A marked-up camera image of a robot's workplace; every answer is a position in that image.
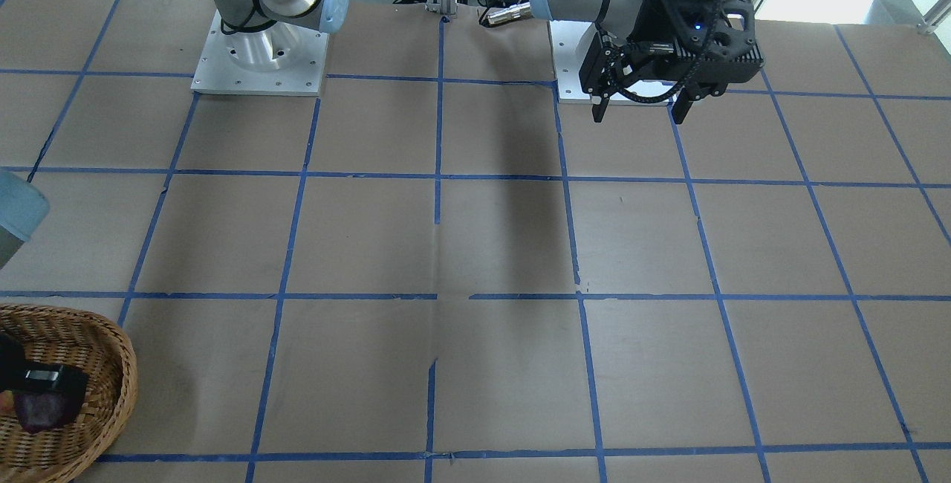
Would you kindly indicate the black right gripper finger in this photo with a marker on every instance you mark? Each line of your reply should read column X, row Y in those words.
column 20, row 374

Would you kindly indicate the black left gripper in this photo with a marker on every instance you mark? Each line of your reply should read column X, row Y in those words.
column 663, row 16

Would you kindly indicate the silver metal cylinder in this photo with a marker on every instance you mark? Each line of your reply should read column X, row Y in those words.
column 496, row 17

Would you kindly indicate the dark red apple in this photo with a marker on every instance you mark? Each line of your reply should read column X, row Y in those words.
column 46, row 411

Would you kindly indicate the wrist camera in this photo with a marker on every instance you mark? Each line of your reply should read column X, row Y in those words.
column 734, row 56

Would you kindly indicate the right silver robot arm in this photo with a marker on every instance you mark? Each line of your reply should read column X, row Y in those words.
column 24, row 207

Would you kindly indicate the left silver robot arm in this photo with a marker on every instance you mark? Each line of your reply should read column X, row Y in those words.
column 616, row 17

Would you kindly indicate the wicker basket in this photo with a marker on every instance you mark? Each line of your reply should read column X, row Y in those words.
column 100, row 348

